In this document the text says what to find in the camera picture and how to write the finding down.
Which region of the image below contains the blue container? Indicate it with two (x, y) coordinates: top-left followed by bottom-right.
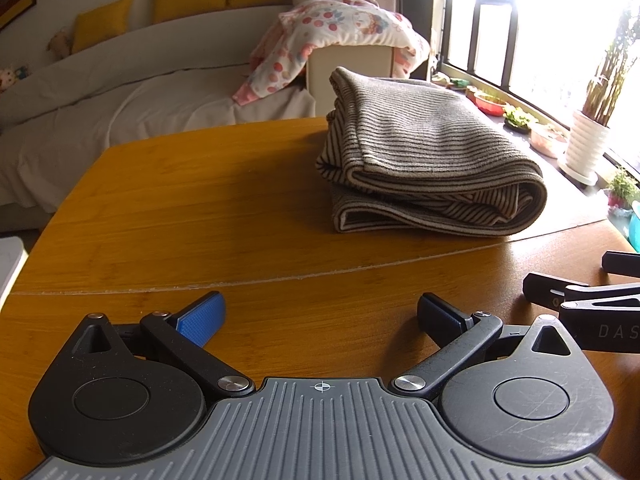
(627, 200), (640, 254)

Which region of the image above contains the small green potted plant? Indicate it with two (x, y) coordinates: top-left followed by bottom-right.
(605, 167), (640, 211)

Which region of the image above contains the beige sofa throw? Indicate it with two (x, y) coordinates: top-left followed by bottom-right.
(0, 62), (319, 211)

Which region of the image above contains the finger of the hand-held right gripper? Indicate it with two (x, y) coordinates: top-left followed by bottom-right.
(522, 272), (592, 307)
(602, 250), (640, 277)

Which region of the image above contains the floral padded quilt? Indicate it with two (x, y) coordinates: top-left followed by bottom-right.
(232, 0), (431, 106)

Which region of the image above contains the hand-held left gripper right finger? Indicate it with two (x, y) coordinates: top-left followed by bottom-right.
(391, 292), (581, 401)

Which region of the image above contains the white ribbed potted plant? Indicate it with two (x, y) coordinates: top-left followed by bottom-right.
(557, 5), (640, 186)

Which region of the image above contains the beige sofa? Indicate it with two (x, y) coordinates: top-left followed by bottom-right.
(0, 2), (432, 233)

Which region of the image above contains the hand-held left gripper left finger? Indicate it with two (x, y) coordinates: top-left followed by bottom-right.
(70, 290), (256, 399)

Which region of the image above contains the dark-framed window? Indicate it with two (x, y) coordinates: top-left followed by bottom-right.
(430, 0), (640, 173)

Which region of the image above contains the beige plush toy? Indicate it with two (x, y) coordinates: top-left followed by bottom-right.
(47, 27), (76, 59)

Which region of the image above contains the striped grey towel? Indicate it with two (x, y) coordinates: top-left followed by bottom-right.
(315, 66), (549, 237)

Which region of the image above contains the red plant pot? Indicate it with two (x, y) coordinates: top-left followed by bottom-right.
(474, 92), (509, 115)

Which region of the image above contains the pink basin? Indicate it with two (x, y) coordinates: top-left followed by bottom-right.
(529, 122), (571, 157)

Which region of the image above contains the white side table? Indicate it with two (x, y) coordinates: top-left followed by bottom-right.
(0, 234), (29, 307)

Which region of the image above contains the yellow pink plush doll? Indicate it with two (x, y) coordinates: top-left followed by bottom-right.
(0, 64), (29, 94)

